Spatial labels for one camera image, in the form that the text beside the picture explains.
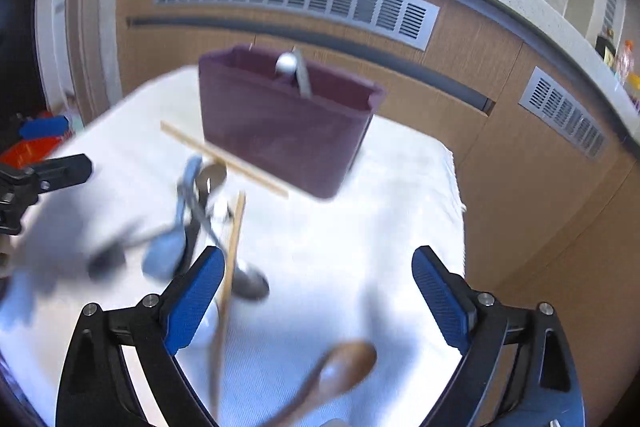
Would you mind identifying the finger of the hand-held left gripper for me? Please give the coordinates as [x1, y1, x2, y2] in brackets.
[25, 153, 94, 196]
[12, 113, 71, 142]

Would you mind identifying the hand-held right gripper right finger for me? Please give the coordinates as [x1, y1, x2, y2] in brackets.
[411, 245, 587, 427]

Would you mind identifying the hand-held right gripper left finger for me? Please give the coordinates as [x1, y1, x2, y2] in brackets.
[55, 246, 226, 427]

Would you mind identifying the long wooden chopstick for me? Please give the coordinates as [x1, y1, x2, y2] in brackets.
[207, 191, 247, 415]

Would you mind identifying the small shovel-shaped metal spoon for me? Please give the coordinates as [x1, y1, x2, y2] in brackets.
[87, 227, 168, 280]

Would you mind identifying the brown wooden spoon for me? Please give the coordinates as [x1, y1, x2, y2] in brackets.
[265, 341, 378, 427]

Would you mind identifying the purple plastic utensil holder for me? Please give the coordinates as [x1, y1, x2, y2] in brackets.
[198, 46, 387, 200]

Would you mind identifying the red plastic object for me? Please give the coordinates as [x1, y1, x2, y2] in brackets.
[0, 137, 66, 168]

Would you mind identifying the smiley-face metal spoon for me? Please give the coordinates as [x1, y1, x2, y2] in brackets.
[177, 187, 271, 301]

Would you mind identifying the white plastic spoon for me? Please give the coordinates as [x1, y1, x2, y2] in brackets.
[141, 156, 203, 282]

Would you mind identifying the dark brown spoon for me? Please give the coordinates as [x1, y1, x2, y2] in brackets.
[175, 163, 228, 273]

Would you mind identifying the white woven tablecloth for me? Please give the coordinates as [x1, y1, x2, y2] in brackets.
[0, 64, 468, 427]

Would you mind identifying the short wooden chopstick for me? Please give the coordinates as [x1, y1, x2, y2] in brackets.
[160, 121, 290, 198]

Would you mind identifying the short grey vent grille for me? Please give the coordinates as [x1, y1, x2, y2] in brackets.
[517, 67, 608, 160]

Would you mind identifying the round metal spoon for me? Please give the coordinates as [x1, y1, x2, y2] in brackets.
[275, 53, 299, 76]

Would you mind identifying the dark bottle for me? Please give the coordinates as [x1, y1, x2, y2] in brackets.
[595, 34, 617, 68]

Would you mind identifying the clear orange-capped bottle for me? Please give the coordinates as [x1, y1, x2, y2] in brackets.
[614, 39, 637, 85]

